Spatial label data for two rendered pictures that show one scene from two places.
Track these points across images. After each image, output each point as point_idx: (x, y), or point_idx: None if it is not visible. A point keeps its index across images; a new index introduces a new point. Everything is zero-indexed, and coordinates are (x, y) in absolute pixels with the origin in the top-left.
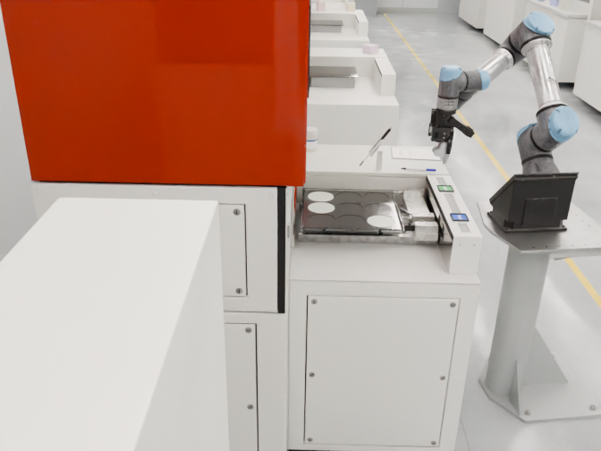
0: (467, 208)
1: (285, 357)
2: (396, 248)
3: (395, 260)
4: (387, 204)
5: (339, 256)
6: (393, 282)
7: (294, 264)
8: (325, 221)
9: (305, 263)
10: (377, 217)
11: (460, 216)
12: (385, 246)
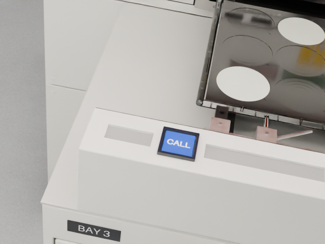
0: (235, 180)
1: (44, 41)
2: (203, 128)
3: (155, 113)
4: (324, 113)
5: (182, 57)
6: (86, 92)
7: (164, 13)
8: (244, 23)
9: (165, 22)
10: (258, 83)
11: (184, 146)
12: (212, 115)
